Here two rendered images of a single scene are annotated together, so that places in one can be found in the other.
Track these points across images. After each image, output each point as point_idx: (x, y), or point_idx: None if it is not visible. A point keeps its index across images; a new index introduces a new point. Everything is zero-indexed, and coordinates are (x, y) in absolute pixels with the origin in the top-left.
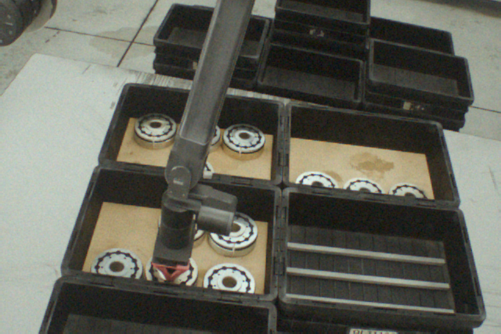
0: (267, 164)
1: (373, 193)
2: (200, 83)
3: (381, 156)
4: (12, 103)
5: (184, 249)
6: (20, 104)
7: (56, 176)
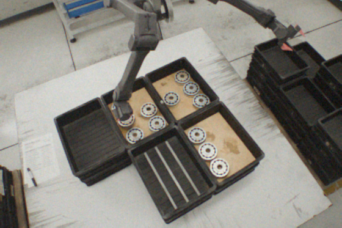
0: None
1: (197, 151)
2: (124, 73)
3: (239, 147)
4: (175, 40)
5: None
6: (176, 41)
7: None
